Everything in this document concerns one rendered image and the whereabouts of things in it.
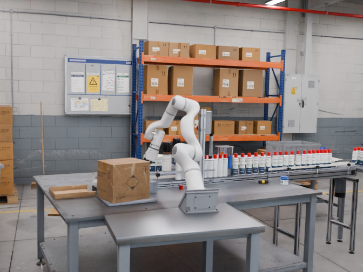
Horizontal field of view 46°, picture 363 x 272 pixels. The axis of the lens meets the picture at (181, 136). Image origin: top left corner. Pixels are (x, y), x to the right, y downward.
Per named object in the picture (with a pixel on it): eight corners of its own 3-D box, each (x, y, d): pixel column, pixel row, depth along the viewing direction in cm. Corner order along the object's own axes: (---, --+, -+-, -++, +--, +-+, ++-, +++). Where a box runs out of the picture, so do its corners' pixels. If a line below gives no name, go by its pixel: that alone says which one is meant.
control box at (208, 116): (211, 133, 371) (212, 110, 369) (209, 134, 354) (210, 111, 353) (200, 132, 373) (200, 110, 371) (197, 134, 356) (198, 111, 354)
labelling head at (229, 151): (226, 172, 406) (227, 145, 403) (234, 174, 394) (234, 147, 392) (213, 173, 400) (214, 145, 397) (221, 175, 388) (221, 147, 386)
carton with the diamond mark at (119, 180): (132, 191, 329) (133, 157, 327) (149, 198, 310) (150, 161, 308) (96, 196, 311) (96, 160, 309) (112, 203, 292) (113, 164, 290)
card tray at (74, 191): (87, 189, 344) (87, 184, 344) (95, 196, 321) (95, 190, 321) (48, 191, 331) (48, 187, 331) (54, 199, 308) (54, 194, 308)
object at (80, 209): (225, 166, 487) (225, 164, 487) (322, 194, 354) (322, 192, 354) (32, 177, 394) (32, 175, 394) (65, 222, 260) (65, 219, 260)
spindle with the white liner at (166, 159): (168, 172, 398) (169, 141, 395) (173, 174, 390) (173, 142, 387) (160, 173, 394) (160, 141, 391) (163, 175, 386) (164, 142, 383)
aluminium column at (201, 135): (201, 187, 362) (203, 108, 356) (203, 188, 358) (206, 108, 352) (196, 187, 360) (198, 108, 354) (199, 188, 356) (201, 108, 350)
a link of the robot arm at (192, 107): (178, 162, 310) (196, 165, 318) (187, 156, 301) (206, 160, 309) (175, 100, 329) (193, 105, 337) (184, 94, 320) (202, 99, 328)
